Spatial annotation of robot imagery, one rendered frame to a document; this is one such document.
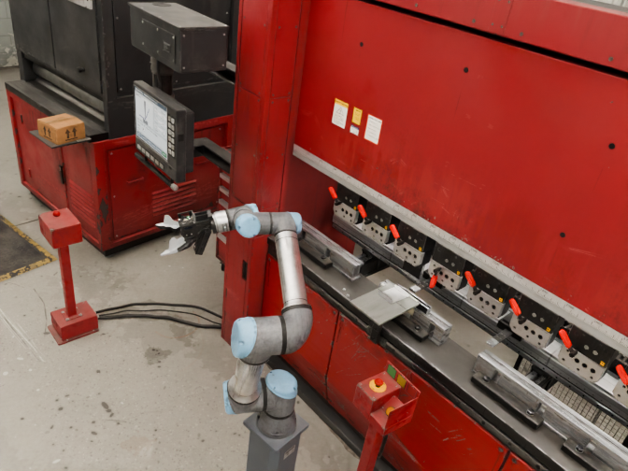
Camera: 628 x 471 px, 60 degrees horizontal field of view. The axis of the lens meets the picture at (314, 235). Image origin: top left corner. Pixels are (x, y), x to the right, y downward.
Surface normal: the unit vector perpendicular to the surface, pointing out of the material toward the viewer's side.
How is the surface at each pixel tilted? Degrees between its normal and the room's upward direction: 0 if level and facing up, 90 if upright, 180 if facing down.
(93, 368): 0
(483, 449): 90
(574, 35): 90
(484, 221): 90
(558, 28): 90
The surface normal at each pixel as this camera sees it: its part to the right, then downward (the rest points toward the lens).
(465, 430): -0.75, 0.26
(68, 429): 0.13, -0.85
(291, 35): 0.65, 0.47
